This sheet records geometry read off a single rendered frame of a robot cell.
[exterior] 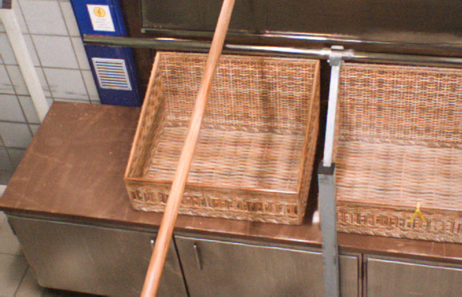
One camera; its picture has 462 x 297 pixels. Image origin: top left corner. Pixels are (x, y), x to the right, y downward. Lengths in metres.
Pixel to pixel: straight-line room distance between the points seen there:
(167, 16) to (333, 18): 0.54
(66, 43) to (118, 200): 0.61
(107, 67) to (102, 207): 0.52
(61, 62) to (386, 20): 1.18
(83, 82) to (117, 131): 0.25
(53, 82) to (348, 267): 1.29
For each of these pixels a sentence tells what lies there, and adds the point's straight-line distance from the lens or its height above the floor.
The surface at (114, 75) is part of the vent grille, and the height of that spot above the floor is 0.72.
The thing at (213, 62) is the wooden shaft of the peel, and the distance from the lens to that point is 2.17.
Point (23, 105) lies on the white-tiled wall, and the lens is 3.31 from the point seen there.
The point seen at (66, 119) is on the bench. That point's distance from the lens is 3.07.
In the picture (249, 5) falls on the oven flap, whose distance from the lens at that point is 2.65.
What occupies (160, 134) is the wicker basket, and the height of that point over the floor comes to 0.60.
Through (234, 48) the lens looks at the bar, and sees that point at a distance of 2.27.
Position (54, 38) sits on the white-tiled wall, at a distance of 2.99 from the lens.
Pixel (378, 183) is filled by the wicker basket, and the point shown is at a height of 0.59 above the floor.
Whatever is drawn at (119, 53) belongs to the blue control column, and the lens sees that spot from 2.89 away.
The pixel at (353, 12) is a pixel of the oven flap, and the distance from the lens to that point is 2.60.
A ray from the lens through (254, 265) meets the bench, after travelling 2.69.
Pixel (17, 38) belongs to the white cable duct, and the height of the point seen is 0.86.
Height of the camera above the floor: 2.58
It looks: 45 degrees down
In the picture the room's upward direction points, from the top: 9 degrees counter-clockwise
